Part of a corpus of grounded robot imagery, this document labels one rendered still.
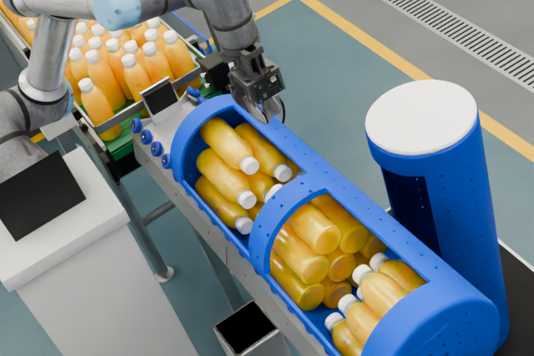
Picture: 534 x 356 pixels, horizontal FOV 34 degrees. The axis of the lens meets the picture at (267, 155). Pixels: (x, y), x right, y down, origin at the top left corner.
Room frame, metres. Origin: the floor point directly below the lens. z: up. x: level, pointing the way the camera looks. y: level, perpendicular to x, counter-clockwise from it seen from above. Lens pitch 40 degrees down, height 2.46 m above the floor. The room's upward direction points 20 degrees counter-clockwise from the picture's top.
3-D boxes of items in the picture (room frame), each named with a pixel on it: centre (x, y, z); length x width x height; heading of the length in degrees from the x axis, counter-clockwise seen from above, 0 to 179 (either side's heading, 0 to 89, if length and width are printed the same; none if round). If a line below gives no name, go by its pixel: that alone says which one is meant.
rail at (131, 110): (2.24, 0.26, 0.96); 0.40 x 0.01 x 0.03; 108
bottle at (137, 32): (2.49, 0.24, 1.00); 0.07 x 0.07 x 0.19
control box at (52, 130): (2.27, 0.58, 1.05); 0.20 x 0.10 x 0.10; 18
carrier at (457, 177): (1.65, -0.39, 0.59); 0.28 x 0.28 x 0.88
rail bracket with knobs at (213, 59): (2.27, 0.06, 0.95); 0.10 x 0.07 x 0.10; 108
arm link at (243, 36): (1.35, -0.03, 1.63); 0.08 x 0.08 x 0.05
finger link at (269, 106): (1.35, -0.04, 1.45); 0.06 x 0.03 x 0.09; 18
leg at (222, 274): (2.08, 0.28, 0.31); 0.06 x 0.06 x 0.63; 18
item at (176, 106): (2.16, 0.24, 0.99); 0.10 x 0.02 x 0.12; 108
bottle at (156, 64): (2.30, 0.22, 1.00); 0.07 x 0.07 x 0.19
